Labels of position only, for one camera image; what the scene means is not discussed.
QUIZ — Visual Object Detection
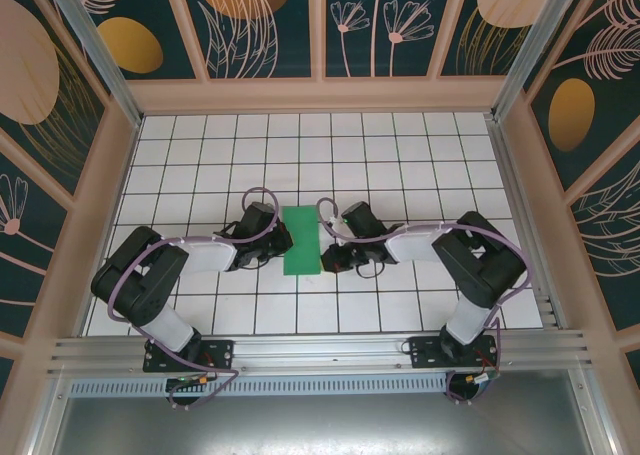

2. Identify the long aluminium base rail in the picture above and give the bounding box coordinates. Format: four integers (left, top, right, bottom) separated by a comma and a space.
47, 329, 594, 377

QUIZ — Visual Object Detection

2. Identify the grey metal sheet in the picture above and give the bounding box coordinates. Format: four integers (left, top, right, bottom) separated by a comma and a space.
29, 367, 616, 455

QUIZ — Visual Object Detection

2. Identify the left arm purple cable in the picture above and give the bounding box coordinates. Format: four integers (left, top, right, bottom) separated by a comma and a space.
107, 188, 281, 411

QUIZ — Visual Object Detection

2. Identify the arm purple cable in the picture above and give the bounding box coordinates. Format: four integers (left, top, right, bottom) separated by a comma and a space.
318, 198, 534, 406
107, 188, 281, 411

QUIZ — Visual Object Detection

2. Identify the left controller board with wires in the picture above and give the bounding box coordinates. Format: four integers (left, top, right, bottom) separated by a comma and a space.
166, 373, 217, 407

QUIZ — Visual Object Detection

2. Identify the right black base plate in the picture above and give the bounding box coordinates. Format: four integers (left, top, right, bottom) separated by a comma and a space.
408, 335, 500, 371

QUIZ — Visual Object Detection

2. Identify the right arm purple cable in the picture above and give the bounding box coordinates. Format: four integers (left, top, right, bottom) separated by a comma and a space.
318, 198, 534, 406

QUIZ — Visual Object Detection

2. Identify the aluminium side rail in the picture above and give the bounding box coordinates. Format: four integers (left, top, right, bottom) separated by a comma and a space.
487, 117, 566, 329

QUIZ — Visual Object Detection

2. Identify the controller board with wires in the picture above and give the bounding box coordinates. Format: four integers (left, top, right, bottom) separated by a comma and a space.
446, 371, 502, 405
166, 373, 217, 407

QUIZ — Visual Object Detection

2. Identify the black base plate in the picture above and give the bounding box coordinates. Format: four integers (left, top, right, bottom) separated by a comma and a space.
408, 335, 500, 371
143, 338, 236, 374

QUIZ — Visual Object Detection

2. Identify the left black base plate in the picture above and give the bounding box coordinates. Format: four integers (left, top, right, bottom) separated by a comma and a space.
143, 338, 236, 374

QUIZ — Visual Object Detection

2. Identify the grey slotted cable duct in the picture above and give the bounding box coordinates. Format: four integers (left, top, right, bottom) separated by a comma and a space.
69, 372, 451, 397

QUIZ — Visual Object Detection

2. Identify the right controller board with wires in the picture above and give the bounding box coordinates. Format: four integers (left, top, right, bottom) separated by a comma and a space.
446, 371, 502, 405

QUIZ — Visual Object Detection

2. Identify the green cloth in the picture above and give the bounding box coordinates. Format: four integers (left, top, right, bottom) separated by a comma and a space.
281, 204, 323, 277

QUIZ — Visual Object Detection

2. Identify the aluminium frame post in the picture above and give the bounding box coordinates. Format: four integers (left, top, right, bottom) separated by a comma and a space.
489, 0, 581, 121
39, 0, 144, 126

